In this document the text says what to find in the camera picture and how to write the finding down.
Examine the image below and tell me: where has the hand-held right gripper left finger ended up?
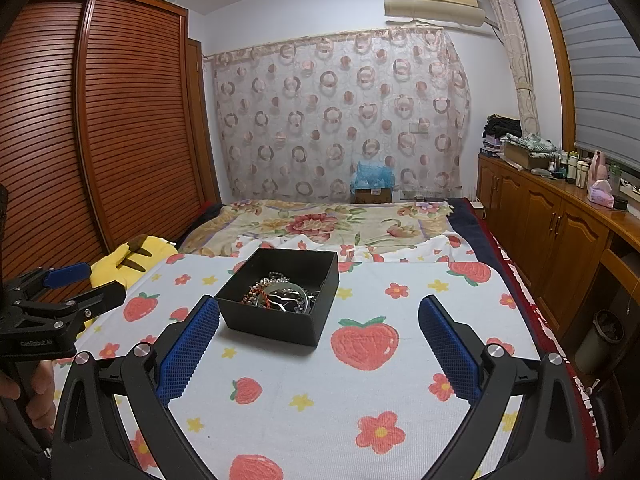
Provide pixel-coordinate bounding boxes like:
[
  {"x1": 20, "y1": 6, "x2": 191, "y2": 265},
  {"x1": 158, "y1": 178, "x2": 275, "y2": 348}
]
[{"x1": 50, "y1": 294, "x2": 222, "y2": 480}]

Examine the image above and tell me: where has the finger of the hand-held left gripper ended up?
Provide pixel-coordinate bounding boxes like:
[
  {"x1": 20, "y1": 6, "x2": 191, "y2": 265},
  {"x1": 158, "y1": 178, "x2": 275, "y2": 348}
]
[
  {"x1": 5, "y1": 262, "x2": 92, "y2": 306},
  {"x1": 15, "y1": 282, "x2": 127, "y2": 322}
]

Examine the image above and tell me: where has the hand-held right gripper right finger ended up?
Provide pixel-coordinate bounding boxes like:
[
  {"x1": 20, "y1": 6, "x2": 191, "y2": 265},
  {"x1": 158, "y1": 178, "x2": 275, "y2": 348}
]
[{"x1": 417, "y1": 294, "x2": 601, "y2": 480}]

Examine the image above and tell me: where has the red bead necklace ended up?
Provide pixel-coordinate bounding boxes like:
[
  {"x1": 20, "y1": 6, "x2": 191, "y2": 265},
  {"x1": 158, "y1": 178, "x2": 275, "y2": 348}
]
[{"x1": 242, "y1": 284, "x2": 273, "y2": 307}]

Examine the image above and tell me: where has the black cardboard box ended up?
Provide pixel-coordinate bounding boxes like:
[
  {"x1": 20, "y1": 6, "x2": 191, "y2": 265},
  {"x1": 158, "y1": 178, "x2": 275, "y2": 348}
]
[{"x1": 215, "y1": 247, "x2": 340, "y2": 347}]

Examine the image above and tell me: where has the pale green jade bangle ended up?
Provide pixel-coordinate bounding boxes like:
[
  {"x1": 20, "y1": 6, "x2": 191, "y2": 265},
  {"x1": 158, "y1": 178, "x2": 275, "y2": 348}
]
[{"x1": 257, "y1": 280, "x2": 309, "y2": 314}]

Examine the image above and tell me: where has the person's left hand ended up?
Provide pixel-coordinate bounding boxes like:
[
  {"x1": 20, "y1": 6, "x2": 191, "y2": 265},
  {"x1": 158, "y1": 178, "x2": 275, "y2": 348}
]
[{"x1": 0, "y1": 360, "x2": 57, "y2": 432}]

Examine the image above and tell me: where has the yellow plush toy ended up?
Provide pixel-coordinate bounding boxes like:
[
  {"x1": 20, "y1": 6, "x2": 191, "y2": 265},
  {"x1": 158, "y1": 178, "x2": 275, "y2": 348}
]
[{"x1": 75, "y1": 234, "x2": 179, "y2": 333}]

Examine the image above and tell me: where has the dark red-edged bed cover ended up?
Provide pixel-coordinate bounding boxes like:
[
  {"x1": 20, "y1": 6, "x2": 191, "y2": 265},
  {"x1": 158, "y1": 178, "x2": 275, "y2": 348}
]
[{"x1": 447, "y1": 197, "x2": 603, "y2": 477}]

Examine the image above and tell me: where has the strawberry flower printed sheet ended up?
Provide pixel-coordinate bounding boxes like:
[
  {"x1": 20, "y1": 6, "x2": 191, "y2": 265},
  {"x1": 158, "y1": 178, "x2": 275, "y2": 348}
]
[{"x1": 52, "y1": 234, "x2": 598, "y2": 480}]

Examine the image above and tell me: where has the grey trash bin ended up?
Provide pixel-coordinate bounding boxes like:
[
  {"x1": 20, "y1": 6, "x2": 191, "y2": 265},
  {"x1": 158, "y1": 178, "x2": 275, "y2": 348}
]
[{"x1": 574, "y1": 309, "x2": 626, "y2": 375}]

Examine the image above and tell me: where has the wooden louvered wardrobe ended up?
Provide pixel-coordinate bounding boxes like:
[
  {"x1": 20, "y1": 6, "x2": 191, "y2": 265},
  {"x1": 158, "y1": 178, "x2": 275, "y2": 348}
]
[{"x1": 0, "y1": 0, "x2": 222, "y2": 281}]

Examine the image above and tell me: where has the wooden side cabinet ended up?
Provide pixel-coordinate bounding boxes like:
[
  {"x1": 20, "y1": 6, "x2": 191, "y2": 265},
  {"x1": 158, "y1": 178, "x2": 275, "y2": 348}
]
[{"x1": 475, "y1": 152, "x2": 640, "y2": 342}]

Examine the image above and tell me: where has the small cardboard box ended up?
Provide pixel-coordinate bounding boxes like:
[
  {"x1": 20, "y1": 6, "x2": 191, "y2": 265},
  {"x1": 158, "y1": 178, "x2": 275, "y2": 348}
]
[{"x1": 354, "y1": 187, "x2": 394, "y2": 205}]

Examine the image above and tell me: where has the blue mesh gift bag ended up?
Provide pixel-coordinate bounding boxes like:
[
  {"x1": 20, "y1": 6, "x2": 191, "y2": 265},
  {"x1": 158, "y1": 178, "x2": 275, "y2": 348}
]
[{"x1": 350, "y1": 161, "x2": 397, "y2": 191}]

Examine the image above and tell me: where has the cardboard box with cloth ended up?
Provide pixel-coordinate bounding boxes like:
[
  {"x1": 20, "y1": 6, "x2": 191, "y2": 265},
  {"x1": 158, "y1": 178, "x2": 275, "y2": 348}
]
[{"x1": 502, "y1": 132, "x2": 559, "y2": 171}]

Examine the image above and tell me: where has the pink tissue pack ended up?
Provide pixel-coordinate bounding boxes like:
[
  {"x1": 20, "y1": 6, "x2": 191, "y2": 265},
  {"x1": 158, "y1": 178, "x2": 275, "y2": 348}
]
[{"x1": 587, "y1": 182, "x2": 615, "y2": 207}]

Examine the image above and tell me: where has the pile of folded clothes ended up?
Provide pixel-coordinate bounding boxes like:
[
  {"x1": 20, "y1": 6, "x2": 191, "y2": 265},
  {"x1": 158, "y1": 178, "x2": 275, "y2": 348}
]
[{"x1": 481, "y1": 114, "x2": 522, "y2": 154}]

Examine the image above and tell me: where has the pink bottle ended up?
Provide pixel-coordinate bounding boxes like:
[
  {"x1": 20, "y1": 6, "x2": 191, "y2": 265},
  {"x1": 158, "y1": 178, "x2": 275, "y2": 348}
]
[{"x1": 590, "y1": 150, "x2": 609, "y2": 186}]

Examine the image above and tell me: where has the circle patterned sheer curtain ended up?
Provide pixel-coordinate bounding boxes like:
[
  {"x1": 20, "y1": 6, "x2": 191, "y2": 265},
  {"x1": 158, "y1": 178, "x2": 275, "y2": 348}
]
[{"x1": 202, "y1": 27, "x2": 472, "y2": 204}]

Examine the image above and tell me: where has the beige window curtain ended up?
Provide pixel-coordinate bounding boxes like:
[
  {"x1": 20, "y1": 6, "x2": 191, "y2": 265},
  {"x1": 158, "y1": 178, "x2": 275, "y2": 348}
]
[{"x1": 482, "y1": 0, "x2": 539, "y2": 136}]

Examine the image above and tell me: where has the grey window blind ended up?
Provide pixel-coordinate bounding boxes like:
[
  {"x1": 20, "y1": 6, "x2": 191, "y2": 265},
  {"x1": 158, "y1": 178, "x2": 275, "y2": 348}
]
[{"x1": 542, "y1": 0, "x2": 640, "y2": 196}]

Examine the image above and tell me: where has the beige wall air conditioner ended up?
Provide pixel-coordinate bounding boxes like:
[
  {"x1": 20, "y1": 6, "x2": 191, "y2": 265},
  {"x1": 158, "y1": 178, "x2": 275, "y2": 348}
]
[{"x1": 384, "y1": 0, "x2": 487, "y2": 27}]

